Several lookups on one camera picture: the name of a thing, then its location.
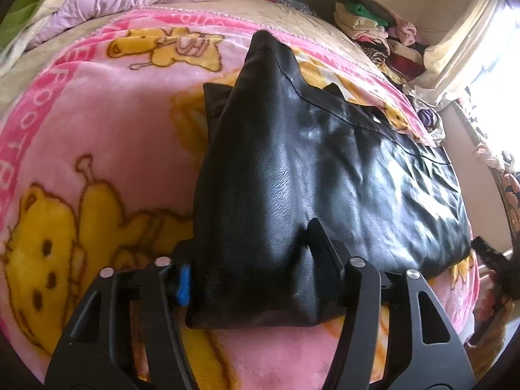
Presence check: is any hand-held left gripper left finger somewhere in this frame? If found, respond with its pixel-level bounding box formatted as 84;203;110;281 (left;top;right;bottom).
45;248;200;390

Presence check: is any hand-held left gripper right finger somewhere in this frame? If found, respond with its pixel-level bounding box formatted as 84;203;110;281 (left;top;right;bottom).
306;218;476;390

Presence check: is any black leather jacket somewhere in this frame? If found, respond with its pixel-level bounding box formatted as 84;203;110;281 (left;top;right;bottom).
186;30;473;331

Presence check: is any pile of folded clothes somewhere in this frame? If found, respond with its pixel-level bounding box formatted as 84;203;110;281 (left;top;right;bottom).
333;0;428;87

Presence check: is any purple cloth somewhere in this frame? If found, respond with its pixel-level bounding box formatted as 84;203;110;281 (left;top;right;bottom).
418;108;440;129

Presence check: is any cream curtain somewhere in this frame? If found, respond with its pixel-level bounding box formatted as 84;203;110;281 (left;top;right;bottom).
406;0;509;107

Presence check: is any green cloth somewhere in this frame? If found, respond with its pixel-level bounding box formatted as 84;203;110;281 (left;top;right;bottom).
0;0;70;51

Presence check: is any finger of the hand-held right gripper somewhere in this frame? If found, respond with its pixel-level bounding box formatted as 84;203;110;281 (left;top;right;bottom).
472;236;511;293

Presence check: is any pink printed blanket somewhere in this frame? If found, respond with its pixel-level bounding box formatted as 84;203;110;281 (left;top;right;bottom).
0;6;479;390

